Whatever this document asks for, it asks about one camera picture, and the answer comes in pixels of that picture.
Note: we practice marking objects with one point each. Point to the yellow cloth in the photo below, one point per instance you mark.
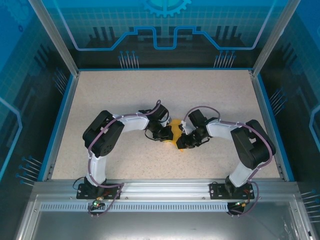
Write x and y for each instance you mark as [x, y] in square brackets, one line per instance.
[176, 125]

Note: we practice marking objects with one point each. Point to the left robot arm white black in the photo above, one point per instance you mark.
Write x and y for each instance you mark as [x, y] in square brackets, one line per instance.
[133, 123]

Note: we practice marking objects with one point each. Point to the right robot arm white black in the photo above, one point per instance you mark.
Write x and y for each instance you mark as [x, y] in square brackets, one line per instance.
[220, 130]

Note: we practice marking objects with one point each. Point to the grey metal panel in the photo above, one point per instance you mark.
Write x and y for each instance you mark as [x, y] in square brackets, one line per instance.
[160, 226]

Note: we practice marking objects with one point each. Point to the aluminium mounting rail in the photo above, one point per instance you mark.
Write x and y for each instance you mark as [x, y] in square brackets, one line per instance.
[162, 188]

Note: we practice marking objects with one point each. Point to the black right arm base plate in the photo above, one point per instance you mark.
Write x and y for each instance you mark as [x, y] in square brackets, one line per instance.
[216, 191]

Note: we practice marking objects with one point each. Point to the aluminium table side rail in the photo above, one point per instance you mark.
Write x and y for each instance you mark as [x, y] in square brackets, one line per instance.
[61, 125]
[268, 125]

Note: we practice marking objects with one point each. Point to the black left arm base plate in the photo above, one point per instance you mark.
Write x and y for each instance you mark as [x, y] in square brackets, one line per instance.
[115, 191]

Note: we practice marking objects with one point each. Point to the aluminium frame post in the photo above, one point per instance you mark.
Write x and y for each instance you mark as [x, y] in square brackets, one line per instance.
[275, 37]
[53, 37]

